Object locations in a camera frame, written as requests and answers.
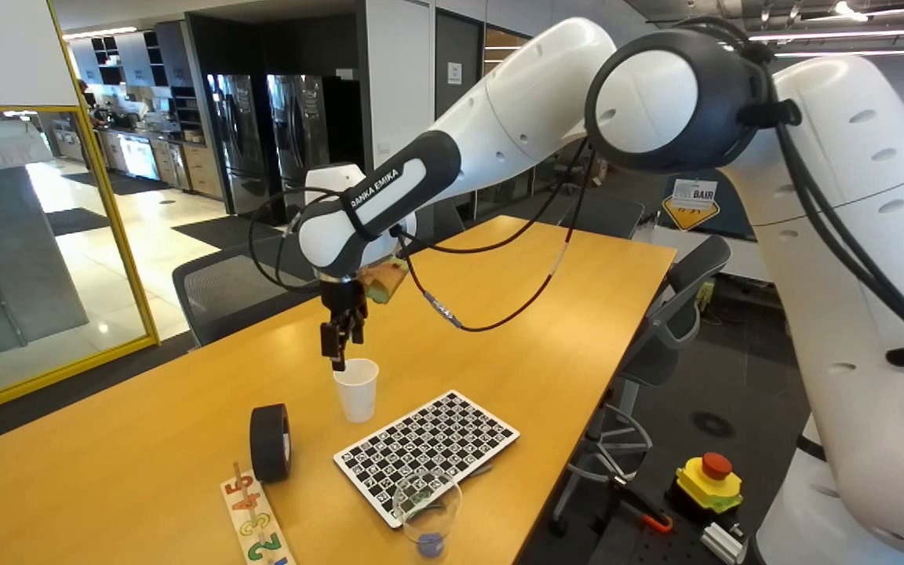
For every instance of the clear plastic cup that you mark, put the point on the clear plastic cup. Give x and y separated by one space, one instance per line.
412 519

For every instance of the yellow red emergency stop button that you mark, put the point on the yellow red emergency stop button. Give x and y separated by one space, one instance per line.
710 480

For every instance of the black mesh office chair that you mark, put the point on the black mesh office chair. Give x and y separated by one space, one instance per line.
228 294
674 314

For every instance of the black orange bar clamp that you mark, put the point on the black orange bar clamp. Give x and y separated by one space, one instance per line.
645 511

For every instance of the black tape roll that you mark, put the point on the black tape roll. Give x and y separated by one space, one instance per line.
269 442

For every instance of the yellow framed glass partition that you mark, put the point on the yellow framed glass partition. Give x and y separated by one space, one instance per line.
109 238

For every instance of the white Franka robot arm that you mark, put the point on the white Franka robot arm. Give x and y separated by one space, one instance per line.
534 96

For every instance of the checkered marker calibration board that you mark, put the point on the checkered marker calibration board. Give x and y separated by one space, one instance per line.
421 456

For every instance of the wooden number puzzle strip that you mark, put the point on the wooden number puzzle strip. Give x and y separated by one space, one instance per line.
253 522

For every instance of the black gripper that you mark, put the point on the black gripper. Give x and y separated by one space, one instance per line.
344 303

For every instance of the black glass door refrigerator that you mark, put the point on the black glass door refrigerator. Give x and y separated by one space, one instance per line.
237 136
298 136

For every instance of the yellow white sign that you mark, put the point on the yellow white sign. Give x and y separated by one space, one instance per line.
690 206

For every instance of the white paper cup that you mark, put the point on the white paper cup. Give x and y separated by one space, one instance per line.
357 393

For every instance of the round blue block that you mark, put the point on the round blue block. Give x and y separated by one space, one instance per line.
431 544

